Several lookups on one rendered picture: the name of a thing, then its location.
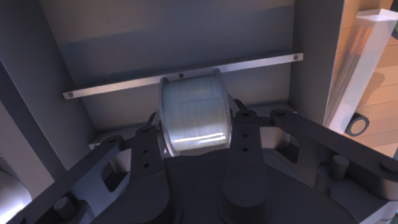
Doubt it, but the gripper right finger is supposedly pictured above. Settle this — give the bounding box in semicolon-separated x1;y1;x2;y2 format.
228;98;398;203

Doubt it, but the silver bar with screws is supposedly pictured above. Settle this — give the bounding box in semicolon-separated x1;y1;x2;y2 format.
63;52;304;100

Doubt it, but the grey cabinet drawer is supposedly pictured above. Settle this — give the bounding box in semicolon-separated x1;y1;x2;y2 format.
0;0;346;187

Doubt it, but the white round object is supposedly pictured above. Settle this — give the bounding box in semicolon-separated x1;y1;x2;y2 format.
0;155;34;224

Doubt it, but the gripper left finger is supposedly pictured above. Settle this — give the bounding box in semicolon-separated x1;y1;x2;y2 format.
6;111;175;224

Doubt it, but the clear monofilament line spool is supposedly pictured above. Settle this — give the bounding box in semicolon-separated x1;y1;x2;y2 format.
158;68;233;157

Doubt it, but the clear long tube package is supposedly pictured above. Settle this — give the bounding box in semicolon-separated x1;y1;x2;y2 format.
323;8;398;135

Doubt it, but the grey ring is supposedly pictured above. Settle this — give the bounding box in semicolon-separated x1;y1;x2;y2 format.
344;113;370;138

